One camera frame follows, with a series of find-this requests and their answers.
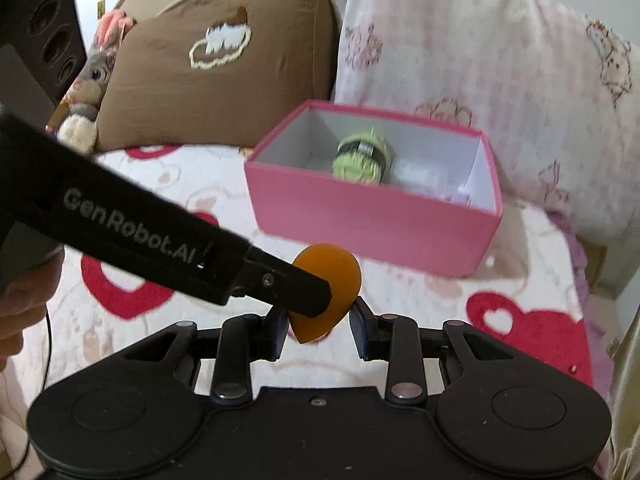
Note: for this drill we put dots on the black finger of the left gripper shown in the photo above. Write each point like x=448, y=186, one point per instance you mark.
x=267, y=278

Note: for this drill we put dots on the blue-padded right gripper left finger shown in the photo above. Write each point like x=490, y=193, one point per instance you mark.
x=242, y=341

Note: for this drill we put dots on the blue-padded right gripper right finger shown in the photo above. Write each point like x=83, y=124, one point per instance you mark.
x=394, y=339

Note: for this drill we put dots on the pink cardboard box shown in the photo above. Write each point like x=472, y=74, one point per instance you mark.
x=295, y=196

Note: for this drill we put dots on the green yarn ball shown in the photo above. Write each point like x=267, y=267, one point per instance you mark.
x=364, y=157

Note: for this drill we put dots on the clear plastic floss box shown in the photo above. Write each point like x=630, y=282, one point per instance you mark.
x=425, y=178

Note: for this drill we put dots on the person's left hand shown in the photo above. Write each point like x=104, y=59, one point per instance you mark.
x=24, y=304

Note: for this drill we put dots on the grey bunny plush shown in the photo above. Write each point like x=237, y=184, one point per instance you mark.
x=74, y=120

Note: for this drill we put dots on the brown cloud pillow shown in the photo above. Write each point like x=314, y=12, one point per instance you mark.
x=218, y=72

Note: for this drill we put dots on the pink white floral pillow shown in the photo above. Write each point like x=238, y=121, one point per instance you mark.
x=557, y=94

